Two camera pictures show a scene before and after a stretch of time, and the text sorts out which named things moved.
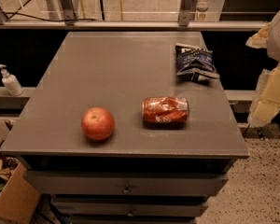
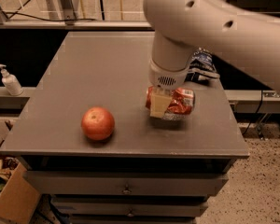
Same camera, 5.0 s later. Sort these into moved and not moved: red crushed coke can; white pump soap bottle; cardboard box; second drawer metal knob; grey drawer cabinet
Moved: red crushed coke can
Not moved: second drawer metal knob; white pump soap bottle; grey drawer cabinet; cardboard box
